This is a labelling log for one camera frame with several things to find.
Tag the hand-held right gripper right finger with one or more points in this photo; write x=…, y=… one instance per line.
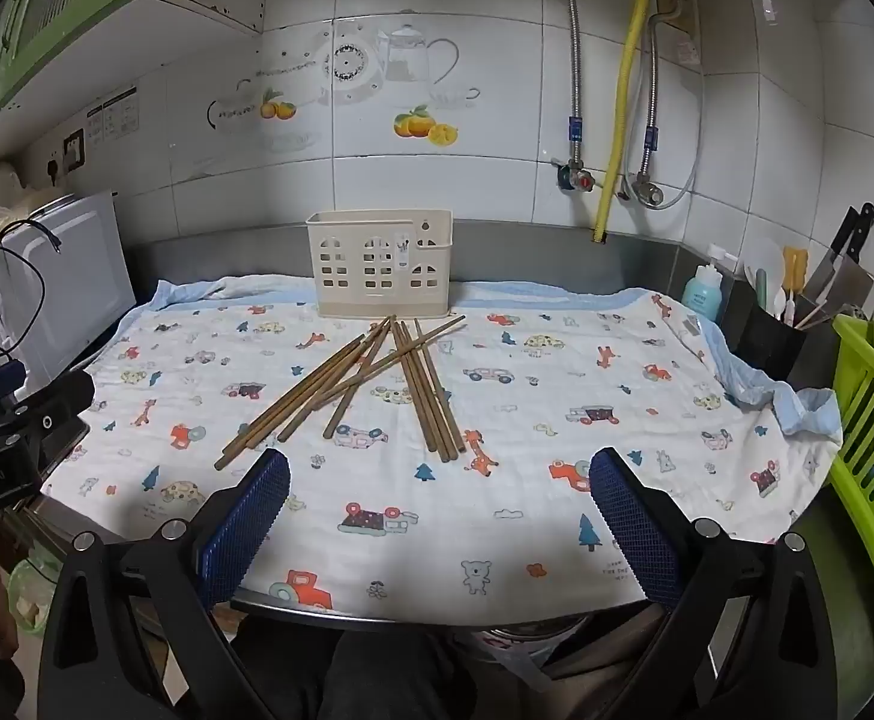
x=632, y=532

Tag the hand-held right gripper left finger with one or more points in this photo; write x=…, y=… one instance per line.
x=249, y=525

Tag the set of wooden chopsticks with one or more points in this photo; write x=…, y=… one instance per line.
x=414, y=382

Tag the beige plastic utensil holder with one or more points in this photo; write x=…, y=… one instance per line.
x=347, y=232

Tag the green plastic container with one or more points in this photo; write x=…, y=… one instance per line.
x=28, y=592

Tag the white microwave oven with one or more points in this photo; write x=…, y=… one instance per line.
x=77, y=277

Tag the printed cartoon blanket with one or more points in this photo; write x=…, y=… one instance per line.
x=519, y=427

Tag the person's dark trousers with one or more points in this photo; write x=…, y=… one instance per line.
x=377, y=675

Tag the beige kitchen appliance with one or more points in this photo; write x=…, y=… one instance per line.
x=2, y=184

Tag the black utensil cup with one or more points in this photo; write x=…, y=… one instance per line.
x=767, y=345

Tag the teal soap pump bottle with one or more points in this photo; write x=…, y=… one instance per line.
x=701, y=296

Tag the green plastic dish rack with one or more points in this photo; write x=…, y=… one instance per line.
x=857, y=420

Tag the small pink white utensil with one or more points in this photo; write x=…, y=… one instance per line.
x=782, y=307

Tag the white plastic spatula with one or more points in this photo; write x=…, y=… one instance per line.
x=767, y=259

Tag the yellow bottle brush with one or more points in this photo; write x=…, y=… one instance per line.
x=795, y=270

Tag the metal angle valve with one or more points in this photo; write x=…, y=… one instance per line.
x=647, y=191

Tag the black wall socket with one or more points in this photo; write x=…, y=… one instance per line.
x=73, y=150

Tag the black and white wall label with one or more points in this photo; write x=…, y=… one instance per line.
x=110, y=120

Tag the green wall cabinet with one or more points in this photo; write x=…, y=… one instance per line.
x=2, y=30

